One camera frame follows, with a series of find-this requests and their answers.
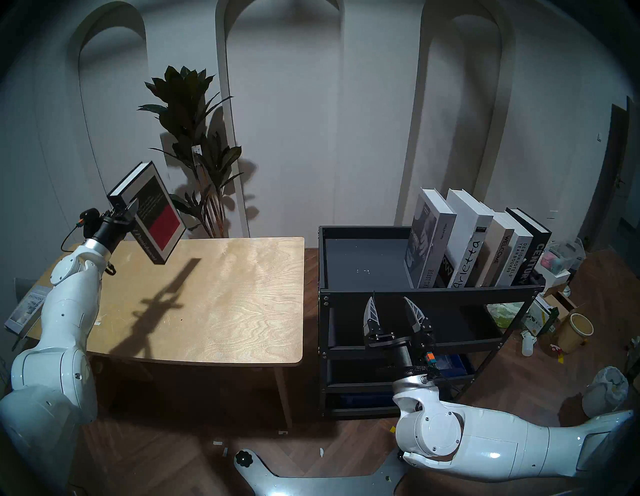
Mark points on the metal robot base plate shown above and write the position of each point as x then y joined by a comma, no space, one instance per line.
310,485

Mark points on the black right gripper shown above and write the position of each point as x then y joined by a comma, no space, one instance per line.
405,355

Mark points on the white Arietta book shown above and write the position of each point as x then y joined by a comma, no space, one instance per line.
470,225

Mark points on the small white bottle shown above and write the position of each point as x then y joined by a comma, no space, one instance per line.
528,345

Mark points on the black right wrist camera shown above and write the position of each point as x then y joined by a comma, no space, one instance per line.
430,357

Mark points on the black Crime and Punishment book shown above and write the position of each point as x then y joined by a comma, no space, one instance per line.
160,215

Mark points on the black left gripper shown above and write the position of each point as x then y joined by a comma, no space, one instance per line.
110,230

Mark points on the black base knob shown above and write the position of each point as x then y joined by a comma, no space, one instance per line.
243,458

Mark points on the white Design Hotels yearbook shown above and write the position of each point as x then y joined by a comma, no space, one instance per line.
520,255

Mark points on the white Welcome book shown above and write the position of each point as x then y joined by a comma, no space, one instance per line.
500,245

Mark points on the dark room door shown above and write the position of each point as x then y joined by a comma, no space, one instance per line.
612,175

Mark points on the clear plastic storage box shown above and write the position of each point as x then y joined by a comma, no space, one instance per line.
565,255

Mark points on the grey Special Issue book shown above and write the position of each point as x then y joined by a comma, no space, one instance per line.
425,235

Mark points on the white bagged trash bin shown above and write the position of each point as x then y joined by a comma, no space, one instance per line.
602,395

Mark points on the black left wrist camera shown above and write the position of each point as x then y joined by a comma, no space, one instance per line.
90,220

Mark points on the green plastic bag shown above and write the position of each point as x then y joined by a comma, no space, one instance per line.
502,312

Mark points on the black Century book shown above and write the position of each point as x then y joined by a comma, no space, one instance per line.
537,245

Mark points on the white square box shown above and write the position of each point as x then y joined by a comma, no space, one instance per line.
550,275

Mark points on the light wooden table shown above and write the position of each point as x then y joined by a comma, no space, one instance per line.
225,310

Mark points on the yellow paper bucket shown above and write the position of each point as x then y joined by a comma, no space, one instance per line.
574,335

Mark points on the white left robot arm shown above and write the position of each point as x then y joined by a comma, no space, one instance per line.
60,340

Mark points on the dark green potted plant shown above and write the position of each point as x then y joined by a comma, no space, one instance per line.
185,110

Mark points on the brown cardboard box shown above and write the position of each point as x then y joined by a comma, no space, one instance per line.
562,305

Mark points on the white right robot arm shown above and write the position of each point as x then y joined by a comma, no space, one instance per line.
500,445

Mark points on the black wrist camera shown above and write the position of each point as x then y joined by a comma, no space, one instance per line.
90,220
430,357

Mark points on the blue plastic bin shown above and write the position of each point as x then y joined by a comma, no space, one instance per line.
452,364

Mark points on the thin grey cover book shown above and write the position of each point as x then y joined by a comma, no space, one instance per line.
25,310

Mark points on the white green printed carton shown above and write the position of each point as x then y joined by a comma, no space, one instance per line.
540,315

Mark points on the black metal shelf cart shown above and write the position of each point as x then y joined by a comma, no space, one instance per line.
365,260

